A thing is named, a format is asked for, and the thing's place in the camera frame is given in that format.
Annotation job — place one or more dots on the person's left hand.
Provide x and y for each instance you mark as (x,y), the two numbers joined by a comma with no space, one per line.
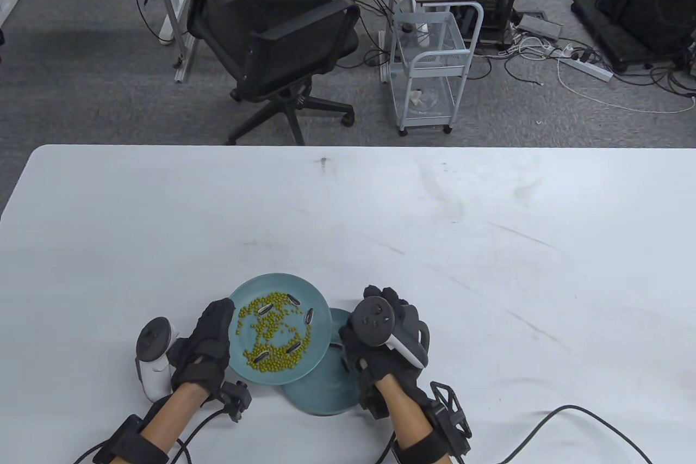
(209,347)

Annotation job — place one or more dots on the person's right hand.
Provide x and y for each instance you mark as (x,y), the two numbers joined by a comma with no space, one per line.
(380,366)

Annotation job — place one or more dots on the grey white hand controller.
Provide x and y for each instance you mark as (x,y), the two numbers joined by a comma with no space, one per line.
(152,377)
(372,320)

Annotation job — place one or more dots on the teal round plate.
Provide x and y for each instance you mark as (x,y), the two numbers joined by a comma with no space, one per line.
(283,283)
(321,393)

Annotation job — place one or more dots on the pile of sunflower seeds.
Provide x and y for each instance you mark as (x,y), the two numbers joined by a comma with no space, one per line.
(309,316)

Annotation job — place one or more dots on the person's right forearm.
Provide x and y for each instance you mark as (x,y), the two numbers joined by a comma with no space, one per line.
(405,415)

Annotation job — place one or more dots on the black elastic forearm band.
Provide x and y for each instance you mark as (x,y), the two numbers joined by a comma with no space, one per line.
(424,453)

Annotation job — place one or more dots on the black caged forearm device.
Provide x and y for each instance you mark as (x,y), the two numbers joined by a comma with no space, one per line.
(451,420)

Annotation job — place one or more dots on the person's left forearm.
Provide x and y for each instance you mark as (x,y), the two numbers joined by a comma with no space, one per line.
(174,409)

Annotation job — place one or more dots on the pile of green mung beans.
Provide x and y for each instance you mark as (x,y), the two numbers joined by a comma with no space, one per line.
(272,363)

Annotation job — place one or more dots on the crumpled white paper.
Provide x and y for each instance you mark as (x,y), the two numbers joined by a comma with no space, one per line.
(417,98)

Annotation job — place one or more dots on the aluminium profile bar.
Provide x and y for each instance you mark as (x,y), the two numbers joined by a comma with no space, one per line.
(185,64)

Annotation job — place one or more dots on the black office chair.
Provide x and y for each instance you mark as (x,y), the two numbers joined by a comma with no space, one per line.
(283,39)

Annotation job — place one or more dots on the white power strip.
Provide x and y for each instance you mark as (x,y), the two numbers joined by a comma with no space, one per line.
(590,68)

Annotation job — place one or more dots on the grey power adapter box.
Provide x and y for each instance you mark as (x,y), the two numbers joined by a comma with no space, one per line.
(541,25)

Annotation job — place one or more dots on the white desk foot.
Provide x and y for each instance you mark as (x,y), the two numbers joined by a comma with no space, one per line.
(11,1)

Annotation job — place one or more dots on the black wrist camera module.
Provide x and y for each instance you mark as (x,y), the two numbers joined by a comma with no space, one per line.
(375,407)
(235,397)

